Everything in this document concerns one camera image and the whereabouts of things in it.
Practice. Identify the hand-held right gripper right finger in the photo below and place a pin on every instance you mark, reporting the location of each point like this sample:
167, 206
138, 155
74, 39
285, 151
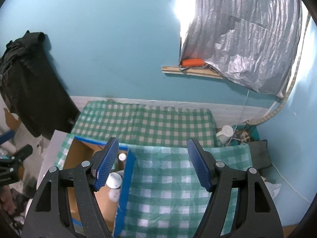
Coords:
200, 164

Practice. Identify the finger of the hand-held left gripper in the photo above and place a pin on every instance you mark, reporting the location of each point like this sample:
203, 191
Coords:
24, 151
6, 160

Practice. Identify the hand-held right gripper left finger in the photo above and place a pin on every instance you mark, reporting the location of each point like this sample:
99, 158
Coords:
106, 164

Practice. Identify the round white disc container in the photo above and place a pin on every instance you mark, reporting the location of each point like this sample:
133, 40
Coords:
114, 179

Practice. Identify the white capped bottle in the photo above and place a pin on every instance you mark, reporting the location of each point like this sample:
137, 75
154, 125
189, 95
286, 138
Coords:
122, 157

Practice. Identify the cardboard box with blue rim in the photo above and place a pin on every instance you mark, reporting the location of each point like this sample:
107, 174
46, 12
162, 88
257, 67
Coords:
123, 191

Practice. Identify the person's left hand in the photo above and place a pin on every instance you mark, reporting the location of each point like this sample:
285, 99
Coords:
7, 202

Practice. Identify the grey board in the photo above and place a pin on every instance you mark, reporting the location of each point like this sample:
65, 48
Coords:
52, 151

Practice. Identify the light green checked plastic tablecloth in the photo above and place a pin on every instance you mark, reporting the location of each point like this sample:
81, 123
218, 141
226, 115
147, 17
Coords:
168, 193

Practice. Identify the dark cushion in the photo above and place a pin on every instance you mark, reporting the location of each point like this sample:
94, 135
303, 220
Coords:
258, 153

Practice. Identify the black cloth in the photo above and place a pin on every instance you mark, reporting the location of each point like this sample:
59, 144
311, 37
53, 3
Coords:
32, 91

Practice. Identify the white plastic bag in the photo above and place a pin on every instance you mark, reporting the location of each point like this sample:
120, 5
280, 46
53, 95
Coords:
273, 189

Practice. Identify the wooden ledge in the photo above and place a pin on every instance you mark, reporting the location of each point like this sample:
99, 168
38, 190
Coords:
193, 72

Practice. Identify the orange object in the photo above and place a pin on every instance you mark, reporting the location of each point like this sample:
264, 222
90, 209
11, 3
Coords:
192, 62

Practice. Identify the silver tarp curtain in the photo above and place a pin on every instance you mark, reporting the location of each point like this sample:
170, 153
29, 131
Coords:
242, 29

